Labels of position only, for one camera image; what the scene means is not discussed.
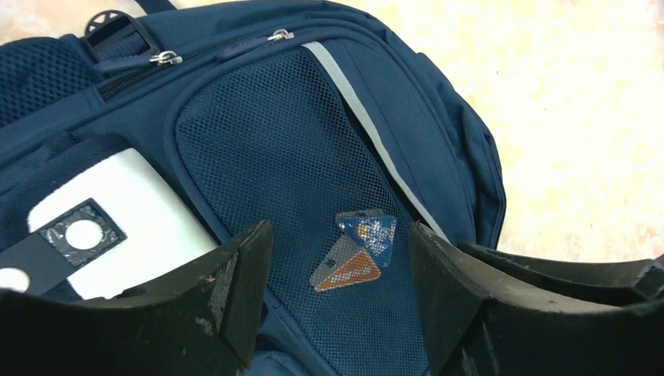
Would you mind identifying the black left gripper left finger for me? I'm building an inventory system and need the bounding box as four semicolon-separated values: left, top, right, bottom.
1;220;273;375

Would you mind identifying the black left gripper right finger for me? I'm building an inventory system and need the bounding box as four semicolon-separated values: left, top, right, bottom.
409;223;663;375

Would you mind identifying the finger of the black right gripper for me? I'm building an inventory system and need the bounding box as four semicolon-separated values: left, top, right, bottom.
459;242;663;306

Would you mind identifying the small orange eraser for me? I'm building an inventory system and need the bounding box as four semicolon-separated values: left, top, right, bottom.
309;235;381;292

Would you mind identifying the navy blue student backpack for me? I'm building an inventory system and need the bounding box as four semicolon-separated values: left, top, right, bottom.
1;1;506;375

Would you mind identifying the blue triangular ruler piece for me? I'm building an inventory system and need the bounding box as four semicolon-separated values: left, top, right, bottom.
335;208;398;267

